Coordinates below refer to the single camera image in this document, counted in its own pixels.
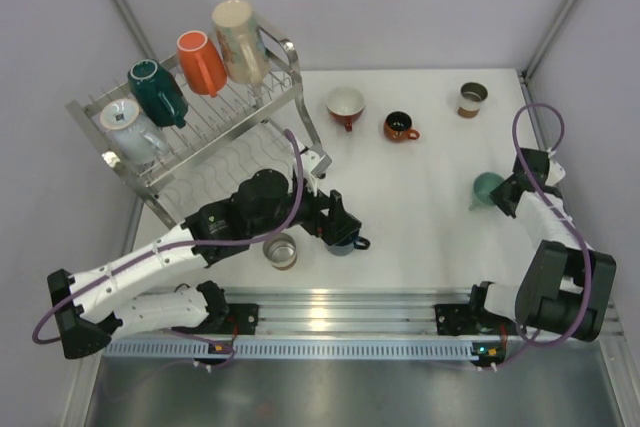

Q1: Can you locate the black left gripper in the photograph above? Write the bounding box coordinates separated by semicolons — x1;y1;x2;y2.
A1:
250;174;360;245

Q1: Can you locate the mint green cup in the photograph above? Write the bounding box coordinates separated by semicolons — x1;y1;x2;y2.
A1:
469;172;504;210

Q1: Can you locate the orange black round mug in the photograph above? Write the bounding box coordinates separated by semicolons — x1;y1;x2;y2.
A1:
383;111;420;142

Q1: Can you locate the red cup white interior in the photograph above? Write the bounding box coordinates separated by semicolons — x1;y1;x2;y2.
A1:
325;86;365;132

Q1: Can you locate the tall beige floral mug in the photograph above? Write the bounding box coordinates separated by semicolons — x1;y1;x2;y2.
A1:
212;0;270;88

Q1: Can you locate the dark green mug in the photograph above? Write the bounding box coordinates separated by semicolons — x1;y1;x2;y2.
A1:
127;59;188;128

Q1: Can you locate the light blue mug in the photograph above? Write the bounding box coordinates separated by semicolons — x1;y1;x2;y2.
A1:
100;98;170;165

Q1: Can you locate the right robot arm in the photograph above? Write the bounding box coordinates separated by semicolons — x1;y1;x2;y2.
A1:
434;148;617;342

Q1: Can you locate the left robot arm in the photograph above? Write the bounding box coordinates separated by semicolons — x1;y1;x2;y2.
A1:
47;169;362;360

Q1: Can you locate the stainless steel dish rack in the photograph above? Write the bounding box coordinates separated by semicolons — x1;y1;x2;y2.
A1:
66;17;326;228

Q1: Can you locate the dark blue speckled mug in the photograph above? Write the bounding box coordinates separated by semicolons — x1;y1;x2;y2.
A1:
325;234;371;256

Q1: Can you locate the steel tumbler cork base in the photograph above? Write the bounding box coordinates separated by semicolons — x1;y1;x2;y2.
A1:
262;233;297;271

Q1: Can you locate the small tumbler cork band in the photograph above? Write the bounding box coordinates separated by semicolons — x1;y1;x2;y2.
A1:
457;82;488;118

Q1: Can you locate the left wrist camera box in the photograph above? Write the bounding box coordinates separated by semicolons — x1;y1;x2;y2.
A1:
290;138;332;193

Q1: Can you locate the aluminium mounting rail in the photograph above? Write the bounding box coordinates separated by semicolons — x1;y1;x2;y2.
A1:
82;287;624;338

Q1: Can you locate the slotted cable duct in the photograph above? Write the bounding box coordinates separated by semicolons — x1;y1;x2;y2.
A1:
103;339;489;361

